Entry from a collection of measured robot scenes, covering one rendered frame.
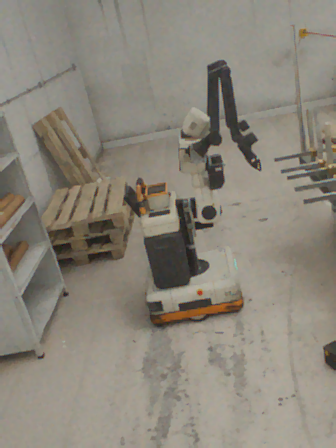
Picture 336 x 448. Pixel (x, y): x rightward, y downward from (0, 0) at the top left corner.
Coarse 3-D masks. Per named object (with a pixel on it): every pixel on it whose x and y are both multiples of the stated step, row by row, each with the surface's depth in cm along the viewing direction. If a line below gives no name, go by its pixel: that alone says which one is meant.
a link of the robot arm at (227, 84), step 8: (224, 72) 285; (224, 80) 288; (224, 88) 292; (232, 88) 292; (224, 96) 296; (232, 96) 294; (232, 104) 296; (232, 112) 298; (232, 120) 300; (232, 128) 302; (232, 136) 304; (240, 136) 304
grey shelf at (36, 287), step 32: (0, 128) 369; (0, 160) 357; (0, 192) 390; (32, 192) 389; (32, 224) 402; (0, 256) 316; (32, 256) 384; (0, 288) 326; (32, 288) 423; (64, 288) 425; (0, 320) 337; (32, 320) 374; (0, 352) 348
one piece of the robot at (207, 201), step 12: (180, 144) 316; (192, 144) 315; (180, 156) 320; (180, 168) 330; (192, 168) 329; (204, 168) 329; (192, 180) 334; (204, 180) 334; (204, 192) 333; (216, 192) 350; (192, 204) 361; (204, 204) 337; (216, 204) 337; (204, 216) 340; (216, 216) 341
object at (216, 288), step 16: (208, 256) 382; (224, 256) 377; (208, 272) 359; (224, 272) 354; (176, 288) 347; (192, 288) 344; (208, 288) 343; (224, 288) 343; (240, 288) 347; (160, 304) 351; (176, 304) 347; (192, 304) 347; (208, 304) 347; (224, 304) 348; (240, 304) 348; (160, 320) 351
